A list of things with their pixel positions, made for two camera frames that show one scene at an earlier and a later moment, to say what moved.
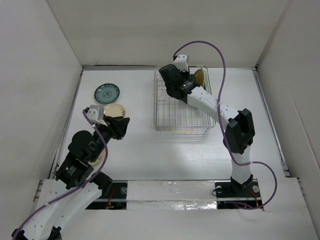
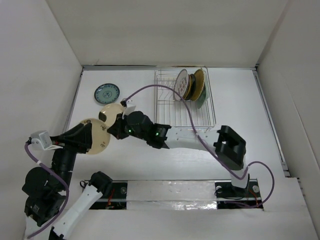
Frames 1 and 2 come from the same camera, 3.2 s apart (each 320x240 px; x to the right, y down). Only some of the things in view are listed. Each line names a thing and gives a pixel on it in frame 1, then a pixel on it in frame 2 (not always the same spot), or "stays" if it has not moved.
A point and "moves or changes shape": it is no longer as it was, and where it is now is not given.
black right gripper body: x=185 y=75 to x=124 y=130
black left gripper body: x=112 y=130 to x=72 y=142
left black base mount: x=118 y=200 stays
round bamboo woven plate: x=199 y=76 stays
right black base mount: x=246 y=195 stays
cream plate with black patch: x=114 y=110 stays
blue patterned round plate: x=106 y=93 stays
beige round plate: x=99 y=160 moves or changes shape
